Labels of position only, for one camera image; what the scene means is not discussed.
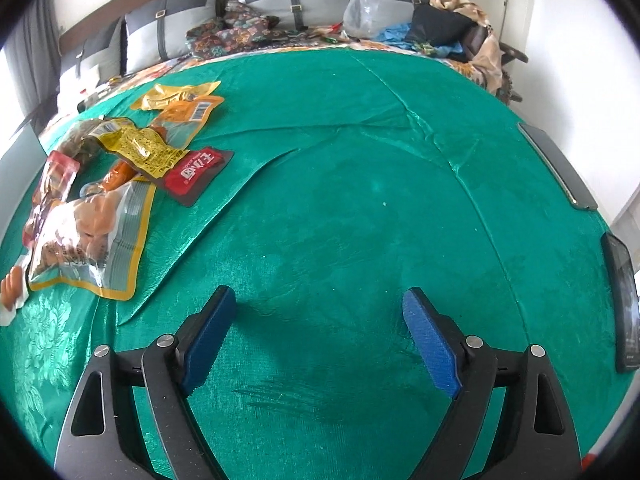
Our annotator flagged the yellow and red snack packet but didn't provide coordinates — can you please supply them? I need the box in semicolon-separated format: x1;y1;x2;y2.
89;125;236;208

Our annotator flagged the grey curtain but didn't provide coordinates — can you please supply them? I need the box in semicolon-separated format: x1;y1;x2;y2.
0;0;63;126

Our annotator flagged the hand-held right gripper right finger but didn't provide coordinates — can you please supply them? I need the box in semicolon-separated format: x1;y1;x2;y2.
402;287;583;480

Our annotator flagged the green blanket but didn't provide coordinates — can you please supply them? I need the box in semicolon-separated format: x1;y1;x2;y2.
0;45;631;480

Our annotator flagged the clear plastic bag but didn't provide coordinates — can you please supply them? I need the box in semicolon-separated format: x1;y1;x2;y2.
342;0;386;41

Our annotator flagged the grey panel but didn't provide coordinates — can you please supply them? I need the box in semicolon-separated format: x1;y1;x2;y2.
0;122;46;241

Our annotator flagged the large clear yellow-edged snack packet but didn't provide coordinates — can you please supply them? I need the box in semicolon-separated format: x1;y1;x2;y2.
27;180;158;302

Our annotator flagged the blue cloth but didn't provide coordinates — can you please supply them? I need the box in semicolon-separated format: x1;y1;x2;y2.
375;22;466;58

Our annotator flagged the dark wooden chair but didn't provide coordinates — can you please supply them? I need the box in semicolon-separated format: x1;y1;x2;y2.
465;25;530;106

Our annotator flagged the brown snack packet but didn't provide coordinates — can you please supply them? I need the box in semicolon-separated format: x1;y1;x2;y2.
50;116;138;168

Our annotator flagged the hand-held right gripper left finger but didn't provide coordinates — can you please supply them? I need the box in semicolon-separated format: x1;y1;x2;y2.
54;285;237;480

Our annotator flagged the dark floral cloth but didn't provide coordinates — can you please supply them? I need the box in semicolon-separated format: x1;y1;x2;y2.
185;0;301;58

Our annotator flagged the black bag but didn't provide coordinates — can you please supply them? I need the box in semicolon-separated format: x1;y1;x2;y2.
404;4;476;46

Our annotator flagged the clear orange sausage packet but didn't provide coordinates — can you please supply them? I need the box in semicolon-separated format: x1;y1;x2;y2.
97;95;226;196

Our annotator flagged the dark phone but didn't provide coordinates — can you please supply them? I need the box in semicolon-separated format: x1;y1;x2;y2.
517;122;599;212
600;232;640;373

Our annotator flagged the beige patterned cloth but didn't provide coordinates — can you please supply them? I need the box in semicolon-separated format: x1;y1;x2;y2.
430;0;506;96

